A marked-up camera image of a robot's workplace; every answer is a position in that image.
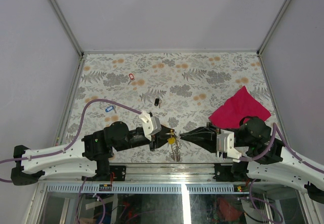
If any yellow tagged key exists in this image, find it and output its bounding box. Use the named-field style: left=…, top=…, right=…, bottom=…
left=168, top=130, right=176, bottom=145

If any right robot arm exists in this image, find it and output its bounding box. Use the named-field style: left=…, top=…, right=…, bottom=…
left=180, top=116, right=323, bottom=203

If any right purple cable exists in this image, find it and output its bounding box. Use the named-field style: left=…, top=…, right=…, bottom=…
left=239, top=122, right=324, bottom=176

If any purple cable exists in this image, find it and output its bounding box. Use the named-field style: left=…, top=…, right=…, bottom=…
left=239, top=122, right=324, bottom=176
left=0, top=99, right=143, bottom=183

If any black tagged key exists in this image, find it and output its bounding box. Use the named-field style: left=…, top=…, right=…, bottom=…
left=154, top=98, right=162, bottom=107

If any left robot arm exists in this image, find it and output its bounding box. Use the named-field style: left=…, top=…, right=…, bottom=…
left=11, top=121, right=174, bottom=186

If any floral tablecloth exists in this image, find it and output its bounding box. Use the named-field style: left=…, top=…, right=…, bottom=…
left=72, top=53, right=288, bottom=164

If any white slotted cable duct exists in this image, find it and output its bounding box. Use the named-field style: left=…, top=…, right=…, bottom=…
left=47, top=183, right=235, bottom=194

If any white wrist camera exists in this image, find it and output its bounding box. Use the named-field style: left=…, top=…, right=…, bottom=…
left=216, top=129, right=242, bottom=163
left=139, top=110, right=161, bottom=141

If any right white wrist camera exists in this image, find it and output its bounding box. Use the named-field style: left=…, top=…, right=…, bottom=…
left=216, top=129, right=242, bottom=163

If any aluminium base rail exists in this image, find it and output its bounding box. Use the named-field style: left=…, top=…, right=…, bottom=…
left=39, top=162, right=261, bottom=183

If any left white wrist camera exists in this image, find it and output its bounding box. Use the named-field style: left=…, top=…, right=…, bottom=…
left=139, top=110, right=161, bottom=141

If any blue tagged key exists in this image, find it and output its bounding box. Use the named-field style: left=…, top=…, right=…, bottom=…
left=105, top=105, right=116, bottom=113

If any red tagged key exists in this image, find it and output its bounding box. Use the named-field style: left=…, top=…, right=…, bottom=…
left=128, top=73, right=135, bottom=84

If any pink cloth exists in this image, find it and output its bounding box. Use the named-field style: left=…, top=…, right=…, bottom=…
left=209, top=86, right=271, bottom=128

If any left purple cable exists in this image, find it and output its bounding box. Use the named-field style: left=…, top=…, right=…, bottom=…
left=0, top=99, right=143, bottom=183

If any large keyring with yellow grip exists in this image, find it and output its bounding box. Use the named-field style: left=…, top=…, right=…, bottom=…
left=170, top=139, right=181, bottom=162

